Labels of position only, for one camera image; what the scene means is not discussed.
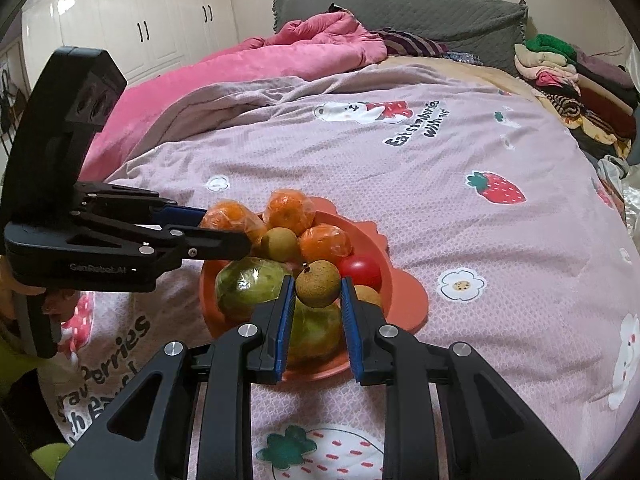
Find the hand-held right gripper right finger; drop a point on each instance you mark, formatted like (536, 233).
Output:
(352, 330)

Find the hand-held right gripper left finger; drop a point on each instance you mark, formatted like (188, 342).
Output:
(285, 330)

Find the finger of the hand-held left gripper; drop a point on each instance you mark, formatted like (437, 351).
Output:
(185, 215)
(215, 246)

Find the green pear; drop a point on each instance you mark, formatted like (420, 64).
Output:
(245, 282)
(315, 330)

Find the orange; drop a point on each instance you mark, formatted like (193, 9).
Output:
(227, 215)
(289, 210)
(324, 245)

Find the brown longan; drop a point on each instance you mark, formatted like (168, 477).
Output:
(369, 295)
(279, 245)
(316, 285)

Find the orange plastic plate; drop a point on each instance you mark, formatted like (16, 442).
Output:
(400, 305)

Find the red tomato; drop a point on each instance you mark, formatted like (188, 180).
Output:
(362, 270)

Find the person's left forearm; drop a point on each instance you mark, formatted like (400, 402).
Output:
(12, 375)

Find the person's left hand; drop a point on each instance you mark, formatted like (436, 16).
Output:
(56, 306)

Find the dark hanging bag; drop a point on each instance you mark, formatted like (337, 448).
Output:
(7, 102)

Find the white wardrobe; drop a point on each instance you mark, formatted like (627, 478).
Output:
(100, 10)

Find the pink duvet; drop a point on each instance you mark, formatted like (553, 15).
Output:
(250, 65)

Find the beige bed sheet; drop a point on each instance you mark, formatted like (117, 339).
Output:
(450, 72)

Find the dark striped cloth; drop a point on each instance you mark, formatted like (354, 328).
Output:
(410, 42)

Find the dark floral pillow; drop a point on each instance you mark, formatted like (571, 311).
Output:
(465, 57)

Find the white plastic bag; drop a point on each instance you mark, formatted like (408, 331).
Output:
(612, 166)

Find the grey quilted headboard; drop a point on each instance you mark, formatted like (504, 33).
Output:
(425, 15)

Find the stack of folded clothes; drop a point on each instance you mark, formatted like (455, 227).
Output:
(585, 95)

